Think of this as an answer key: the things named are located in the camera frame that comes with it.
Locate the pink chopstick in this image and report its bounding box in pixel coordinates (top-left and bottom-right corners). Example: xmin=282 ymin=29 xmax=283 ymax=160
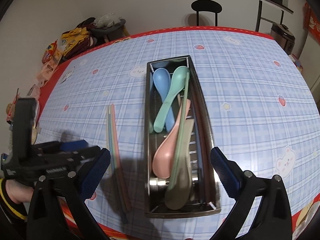
xmin=111 ymin=104 xmax=132 ymax=212

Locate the steel utensil tray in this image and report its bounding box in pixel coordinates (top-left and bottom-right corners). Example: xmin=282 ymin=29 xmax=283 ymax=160
xmin=144 ymin=55 xmax=221 ymax=219

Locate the beige plastic spoon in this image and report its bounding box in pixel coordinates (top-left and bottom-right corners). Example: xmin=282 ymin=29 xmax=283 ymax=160
xmin=165 ymin=119 xmax=194 ymax=210

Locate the pink plastic spoon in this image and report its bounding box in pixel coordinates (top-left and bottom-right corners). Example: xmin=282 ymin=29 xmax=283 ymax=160
xmin=152 ymin=107 xmax=182 ymax=179

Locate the green plastic spoon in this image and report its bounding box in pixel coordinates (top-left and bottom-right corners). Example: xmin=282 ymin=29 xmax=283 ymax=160
xmin=153 ymin=66 xmax=189 ymax=133

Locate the blue plastic spoon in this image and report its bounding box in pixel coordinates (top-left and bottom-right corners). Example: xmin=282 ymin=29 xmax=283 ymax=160
xmin=153 ymin=68 xmax=175 ymax=133

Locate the beige chopstick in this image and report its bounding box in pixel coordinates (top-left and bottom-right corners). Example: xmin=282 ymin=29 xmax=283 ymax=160
xmin=107 ymin=105 xmax=118 ymax=205

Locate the person's left hand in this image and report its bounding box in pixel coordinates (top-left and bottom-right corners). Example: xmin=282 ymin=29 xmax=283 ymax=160
xmin=5 ymin=180 xmax=34 ymax=204

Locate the blue plaid table mat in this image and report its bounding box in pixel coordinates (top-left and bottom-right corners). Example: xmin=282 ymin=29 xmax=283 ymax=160
xmin=36 ymin=30 xmax=319 ymax=239

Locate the yellow snack bags pile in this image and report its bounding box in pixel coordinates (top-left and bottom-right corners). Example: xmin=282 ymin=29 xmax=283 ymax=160
xmin=61 ymin=28 xmax=91 ymax=59

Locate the brown rice cooker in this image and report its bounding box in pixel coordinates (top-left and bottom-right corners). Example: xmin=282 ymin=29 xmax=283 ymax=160
xmin=271 ymin=23 xmax=295 ymax=55

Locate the black metal rack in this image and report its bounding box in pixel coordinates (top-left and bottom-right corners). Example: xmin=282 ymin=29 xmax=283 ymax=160
xmin=255 ymin=0 xmax=294 ymax=32

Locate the black round stool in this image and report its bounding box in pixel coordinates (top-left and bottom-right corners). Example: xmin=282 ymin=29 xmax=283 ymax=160
xmin=191 ymin=0 xmax=222 ymax=27

